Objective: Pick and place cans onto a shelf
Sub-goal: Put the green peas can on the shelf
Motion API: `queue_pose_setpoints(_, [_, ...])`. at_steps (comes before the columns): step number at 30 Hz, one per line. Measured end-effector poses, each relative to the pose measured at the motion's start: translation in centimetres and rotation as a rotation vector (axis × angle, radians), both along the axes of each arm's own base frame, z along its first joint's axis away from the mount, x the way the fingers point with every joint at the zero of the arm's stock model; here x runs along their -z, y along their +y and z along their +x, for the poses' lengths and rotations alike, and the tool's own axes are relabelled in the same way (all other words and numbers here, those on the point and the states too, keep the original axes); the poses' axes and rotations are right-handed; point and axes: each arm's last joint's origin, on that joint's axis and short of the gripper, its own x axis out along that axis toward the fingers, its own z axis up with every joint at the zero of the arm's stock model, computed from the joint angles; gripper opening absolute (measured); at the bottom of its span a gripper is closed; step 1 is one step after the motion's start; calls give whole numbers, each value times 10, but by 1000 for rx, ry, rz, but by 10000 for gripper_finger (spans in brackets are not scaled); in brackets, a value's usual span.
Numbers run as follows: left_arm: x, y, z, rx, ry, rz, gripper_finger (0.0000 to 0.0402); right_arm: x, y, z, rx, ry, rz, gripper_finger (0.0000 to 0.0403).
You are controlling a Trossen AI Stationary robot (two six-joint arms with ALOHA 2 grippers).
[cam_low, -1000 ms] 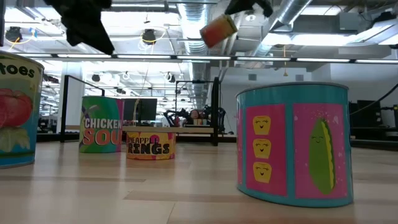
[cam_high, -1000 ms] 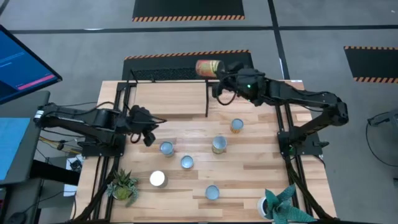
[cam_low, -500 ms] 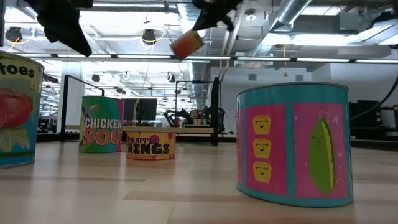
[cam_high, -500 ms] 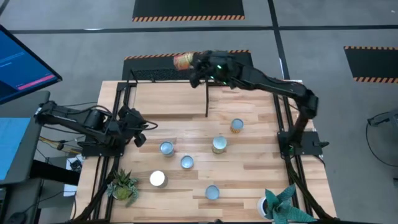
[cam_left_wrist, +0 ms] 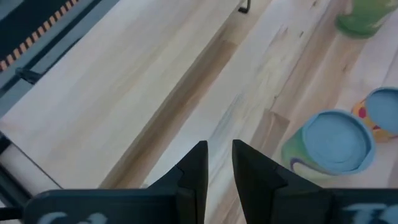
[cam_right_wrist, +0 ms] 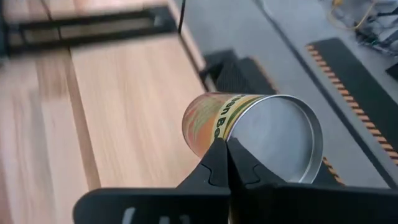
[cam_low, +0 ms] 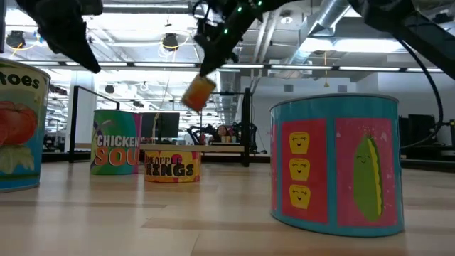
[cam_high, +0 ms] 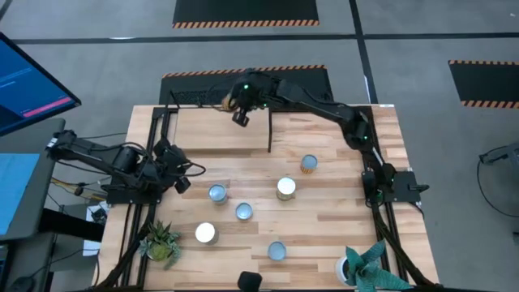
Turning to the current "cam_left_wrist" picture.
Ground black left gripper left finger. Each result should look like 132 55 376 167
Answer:
22 139 209 224

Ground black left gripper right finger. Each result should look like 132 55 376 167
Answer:
231 139 398 224

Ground chicken soup can green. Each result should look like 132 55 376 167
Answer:
280 108 377 183

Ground plain green can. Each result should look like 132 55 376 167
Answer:
334 0 398 40

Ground pineapple rings can yellow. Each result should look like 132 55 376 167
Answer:
351 86 398 143

